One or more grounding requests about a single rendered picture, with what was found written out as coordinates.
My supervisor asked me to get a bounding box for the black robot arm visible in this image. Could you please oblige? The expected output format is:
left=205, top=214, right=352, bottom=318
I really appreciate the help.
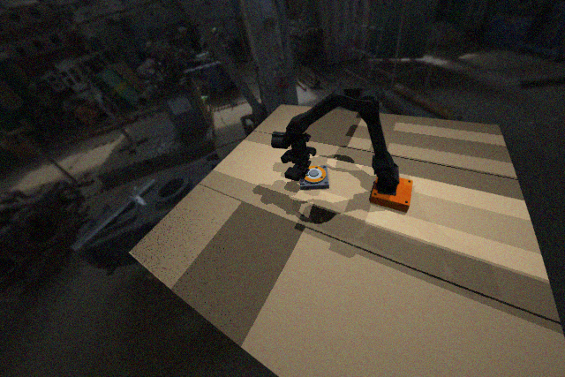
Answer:
left=271, top=87, right=400, bottom=195

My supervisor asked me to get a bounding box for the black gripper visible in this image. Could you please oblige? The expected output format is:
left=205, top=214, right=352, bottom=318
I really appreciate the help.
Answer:
left=284, top=147, right=317, bottom=181

